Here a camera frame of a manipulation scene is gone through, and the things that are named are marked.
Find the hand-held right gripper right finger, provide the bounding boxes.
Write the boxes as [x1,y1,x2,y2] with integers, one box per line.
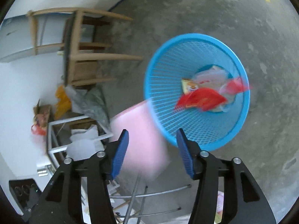
[176,128,277,224]

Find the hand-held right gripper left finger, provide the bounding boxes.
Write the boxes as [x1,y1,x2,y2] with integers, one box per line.
[22,129,130,224]

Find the pink sponge pack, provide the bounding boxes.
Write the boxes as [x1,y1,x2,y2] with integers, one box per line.
[109,99,171,180]

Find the red snack packet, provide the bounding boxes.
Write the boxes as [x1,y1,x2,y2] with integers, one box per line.
[175,87,227,111]

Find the yellow snack packet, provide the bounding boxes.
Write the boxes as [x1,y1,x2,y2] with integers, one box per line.
[182,78,199,95]

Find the clear plastic wrapper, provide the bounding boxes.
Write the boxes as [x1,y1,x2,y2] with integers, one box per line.
[194,65,234,112]

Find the blue plastic basket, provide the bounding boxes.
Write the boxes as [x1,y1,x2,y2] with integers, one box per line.
[144,33,251,152]

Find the red plastic wrapper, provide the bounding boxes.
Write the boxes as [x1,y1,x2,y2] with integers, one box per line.
[221,76,255,96]

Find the white plastic bags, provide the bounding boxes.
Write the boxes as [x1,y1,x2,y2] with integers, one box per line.
[67,125,105,159]

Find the grey plastic bag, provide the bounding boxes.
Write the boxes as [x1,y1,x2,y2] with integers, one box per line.
[67,86,110,133]

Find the red plastic bag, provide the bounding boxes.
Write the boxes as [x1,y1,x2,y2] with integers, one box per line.
[31,122,47,136]

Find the white side table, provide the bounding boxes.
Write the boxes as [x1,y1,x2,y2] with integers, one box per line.
[47,115,114,168]

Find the yellow plastic bag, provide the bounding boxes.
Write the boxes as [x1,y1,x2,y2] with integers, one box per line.
[54,85,72,119]

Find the open cardboard box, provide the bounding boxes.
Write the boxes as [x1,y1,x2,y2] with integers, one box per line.
[33,99,53,122]

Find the wooden chair with dark seat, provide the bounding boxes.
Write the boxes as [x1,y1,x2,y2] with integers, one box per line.
[27,7,144,87]

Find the metal table leg frame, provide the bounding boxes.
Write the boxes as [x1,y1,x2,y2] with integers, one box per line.
[109,175,192,224]

